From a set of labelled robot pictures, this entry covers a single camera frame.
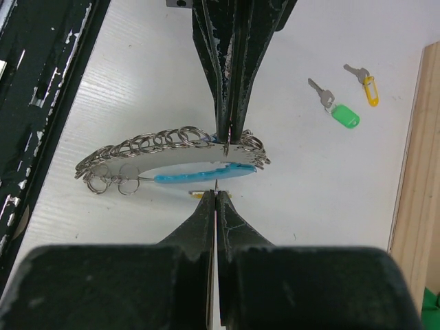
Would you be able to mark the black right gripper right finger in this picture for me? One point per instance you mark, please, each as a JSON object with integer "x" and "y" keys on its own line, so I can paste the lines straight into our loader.
{"x": 264, "y": 286}

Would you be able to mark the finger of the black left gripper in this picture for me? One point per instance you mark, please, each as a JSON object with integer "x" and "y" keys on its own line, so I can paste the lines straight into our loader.
{"x": 213, "y": 36}
{"x": 256, "y": 22}

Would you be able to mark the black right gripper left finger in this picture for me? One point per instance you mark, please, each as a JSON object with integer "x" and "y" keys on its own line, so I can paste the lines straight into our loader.
{"x": 167, "y": 285}

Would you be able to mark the key with yellow oval tag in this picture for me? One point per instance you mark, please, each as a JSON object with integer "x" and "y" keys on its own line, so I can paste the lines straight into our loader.
{"x": 198, "y": 194}

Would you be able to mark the metal keyring holder with keys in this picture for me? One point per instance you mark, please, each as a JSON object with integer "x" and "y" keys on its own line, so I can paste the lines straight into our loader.
{"x": 173, "y": 156}

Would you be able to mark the key with light green tag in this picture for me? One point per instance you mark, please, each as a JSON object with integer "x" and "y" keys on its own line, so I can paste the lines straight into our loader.
{"x": 338, "y": 111}

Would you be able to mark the wooden clothes rack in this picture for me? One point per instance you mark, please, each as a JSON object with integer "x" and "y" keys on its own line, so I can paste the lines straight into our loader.
{"x": 418, "y": 195}

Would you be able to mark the green shirt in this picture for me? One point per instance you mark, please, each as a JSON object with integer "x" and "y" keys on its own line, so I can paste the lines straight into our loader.
{"x": 428, "y": 307}

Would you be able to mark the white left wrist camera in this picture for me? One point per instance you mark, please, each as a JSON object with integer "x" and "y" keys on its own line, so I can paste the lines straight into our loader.
{"x": 179, "y": 3}

